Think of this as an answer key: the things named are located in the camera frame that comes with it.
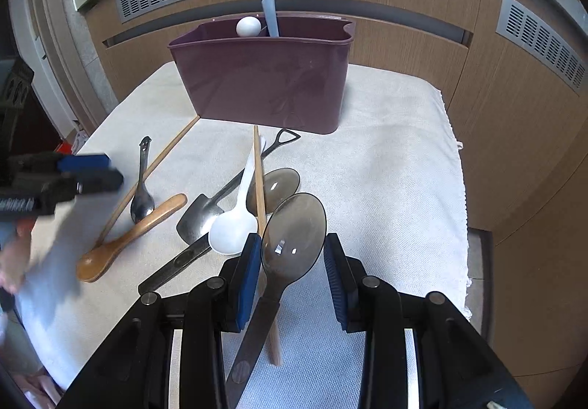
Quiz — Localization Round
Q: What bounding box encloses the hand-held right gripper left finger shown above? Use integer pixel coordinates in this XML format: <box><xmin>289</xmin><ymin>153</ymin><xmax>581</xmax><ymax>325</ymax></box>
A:
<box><xmin>64</xmin><ymin>232</ymin><xmax>265</xmax><ymax>409</ymax></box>

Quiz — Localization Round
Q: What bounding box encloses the translucent grey spoon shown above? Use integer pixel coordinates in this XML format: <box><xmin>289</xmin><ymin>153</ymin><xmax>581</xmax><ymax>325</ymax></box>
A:
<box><xmin>138</xmin><ymin>167</ymin><xmax>301</xmax><ymax>295</ymax></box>
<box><xmin>225</xmin><ymin>192</ymin><xmax>328</xmax><ymax>398</ymax></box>

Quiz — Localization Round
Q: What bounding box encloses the wooden spoon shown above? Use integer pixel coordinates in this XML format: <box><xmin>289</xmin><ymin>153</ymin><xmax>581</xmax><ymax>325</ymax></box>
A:
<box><xmin>76</xmin><ymin>193</ymin><xmax>188</xmax><ymax>283</ymax></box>

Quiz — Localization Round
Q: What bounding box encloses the metal shovel-shaped spoon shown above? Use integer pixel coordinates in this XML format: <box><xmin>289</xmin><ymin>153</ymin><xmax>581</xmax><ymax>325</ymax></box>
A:
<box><xmin>176</xmin><ymin>129</ymin><xmax>301</xmax><ymax>243</ymax></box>

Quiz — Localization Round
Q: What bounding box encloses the light blue utensil handle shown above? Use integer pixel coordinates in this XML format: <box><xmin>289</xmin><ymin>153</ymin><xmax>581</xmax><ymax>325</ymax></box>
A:
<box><xmin>262</xmin><ymin>0</ymin><xmax>281</xmax><ymax>37</ymax></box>

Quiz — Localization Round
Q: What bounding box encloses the maroon plastic utensil holder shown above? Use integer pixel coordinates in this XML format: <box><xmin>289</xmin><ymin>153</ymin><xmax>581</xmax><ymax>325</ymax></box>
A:
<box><xmin>167</xmin><ymin>15</ymin><xmax>356</xmax><ymax>135</ymax></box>

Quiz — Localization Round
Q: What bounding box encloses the person's left hand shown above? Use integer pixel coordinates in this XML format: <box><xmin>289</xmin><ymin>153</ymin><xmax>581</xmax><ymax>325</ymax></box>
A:
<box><xmin>0</xmin><ymin>223</ymin><xmax>35</xmax><ymax>296</ymax></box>

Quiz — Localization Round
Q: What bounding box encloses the wooden kitchen cabinet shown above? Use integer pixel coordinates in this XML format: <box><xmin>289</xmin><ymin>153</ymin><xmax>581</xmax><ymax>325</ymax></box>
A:
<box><xmin>39</xmin><ymin>0</ymin><xmax>588</xmax><ymax>409</ymax></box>

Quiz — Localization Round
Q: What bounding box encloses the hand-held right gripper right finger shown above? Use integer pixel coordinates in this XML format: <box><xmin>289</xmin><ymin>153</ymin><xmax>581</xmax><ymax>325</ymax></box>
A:
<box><xmin>323</xmin><ymin>232</ymin><xmax>536</xmax><ymax>409</ymax></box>

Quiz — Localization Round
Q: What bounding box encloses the short grey ventilation grille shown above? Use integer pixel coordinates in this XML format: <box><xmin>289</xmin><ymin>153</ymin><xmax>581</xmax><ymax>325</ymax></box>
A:
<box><xmin>495</xmin><ymin>0</ymin><xmax>586</xmax><ymax>93</ymax></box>

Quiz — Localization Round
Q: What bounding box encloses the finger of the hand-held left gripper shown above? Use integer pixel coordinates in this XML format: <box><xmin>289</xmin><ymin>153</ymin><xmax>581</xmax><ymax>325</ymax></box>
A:
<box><xmin>53</xmin><ymin>153</ymin><xmax>111</xmax><ymax>173</ymax></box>
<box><xmin>50</xmin><ymin>169</ymin><xmax>125</xmax><ymax>197</ymax></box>

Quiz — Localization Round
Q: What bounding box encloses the wooden chopstick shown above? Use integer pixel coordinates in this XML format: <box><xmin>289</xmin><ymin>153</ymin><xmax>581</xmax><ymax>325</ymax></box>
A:
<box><xmin>94</xmin><ymin>116</ymin><xmax>201</xmax><ymax>250</ymax></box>
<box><xmin>253</xmin><ymin>125</ymin><xmax>282</xmax><ymax>366</ymax></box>

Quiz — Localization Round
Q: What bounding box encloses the white ball-top utensil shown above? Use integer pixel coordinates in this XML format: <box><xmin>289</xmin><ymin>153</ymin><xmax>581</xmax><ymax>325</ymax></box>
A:
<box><xmin>236</xmin><ymin>17</ymin><xmax>262</xmax><ymax>37</ymax></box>

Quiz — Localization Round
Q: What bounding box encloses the white door frame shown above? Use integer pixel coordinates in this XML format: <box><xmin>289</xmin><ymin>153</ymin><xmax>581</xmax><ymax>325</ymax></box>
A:
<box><xmin>9</xmin><ymin>0</ymin><xmax>83</xmax><ymax>134</ymax></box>

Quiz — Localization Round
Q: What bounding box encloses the white table cloth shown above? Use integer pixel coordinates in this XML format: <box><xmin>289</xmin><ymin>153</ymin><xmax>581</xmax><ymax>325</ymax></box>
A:
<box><xmin>16</xmin><ymin>61</ymin><xmax>474</xmax><ymax>409</ymax></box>

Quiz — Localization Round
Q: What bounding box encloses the dark carved stand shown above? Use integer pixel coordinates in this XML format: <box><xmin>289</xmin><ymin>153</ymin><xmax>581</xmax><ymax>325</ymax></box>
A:
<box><xmin>0</xmin><ymin>60</ymin><xmax>35</xmax><ymax>162</ymax></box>

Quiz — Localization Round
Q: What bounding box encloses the small metal spoon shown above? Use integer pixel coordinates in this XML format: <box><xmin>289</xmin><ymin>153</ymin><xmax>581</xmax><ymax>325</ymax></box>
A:
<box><xmin>130</xmin><ymin>136</ymin><xmax>155</xmax><ymax>224</ymax></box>

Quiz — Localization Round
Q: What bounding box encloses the white plastic spoon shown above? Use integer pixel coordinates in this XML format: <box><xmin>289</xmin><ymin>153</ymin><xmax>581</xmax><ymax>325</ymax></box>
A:
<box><xmin>208</xmin><ymin>136</ymin><xmax>267</xmax><ymax>256</ymax></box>

